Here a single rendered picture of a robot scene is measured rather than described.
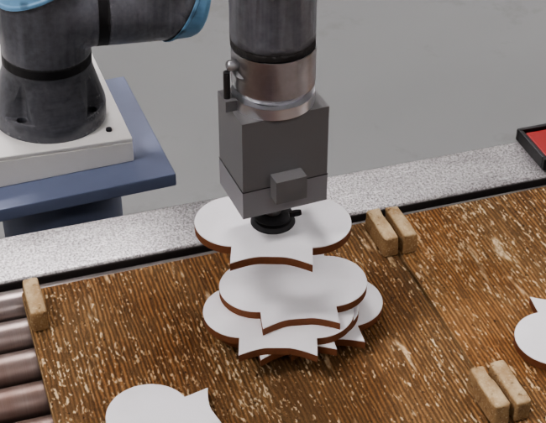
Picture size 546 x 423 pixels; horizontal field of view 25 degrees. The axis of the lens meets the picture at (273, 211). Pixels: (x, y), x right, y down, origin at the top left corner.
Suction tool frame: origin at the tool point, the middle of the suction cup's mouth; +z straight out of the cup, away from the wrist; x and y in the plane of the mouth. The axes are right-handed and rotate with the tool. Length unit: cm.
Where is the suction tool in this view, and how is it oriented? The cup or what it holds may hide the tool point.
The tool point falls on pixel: (272, 230)
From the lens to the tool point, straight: 118.7
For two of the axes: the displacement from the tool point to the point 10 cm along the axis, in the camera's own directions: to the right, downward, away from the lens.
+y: 9.3, -2.2, 3.0
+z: 0.0, 8.0, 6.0
